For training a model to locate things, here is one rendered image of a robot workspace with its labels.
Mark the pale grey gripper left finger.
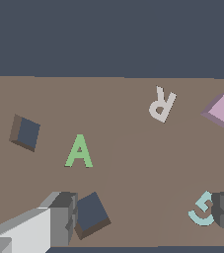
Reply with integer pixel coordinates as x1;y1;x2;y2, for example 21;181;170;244
0;191;79;253

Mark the light blue number 5 block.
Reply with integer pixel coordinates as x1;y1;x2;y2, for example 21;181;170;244
187;190;215;227

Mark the green letter A block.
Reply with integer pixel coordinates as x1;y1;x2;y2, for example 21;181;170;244
64;133;95;169

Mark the pale grey letter R block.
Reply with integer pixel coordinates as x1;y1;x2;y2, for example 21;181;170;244
148;85;178;124

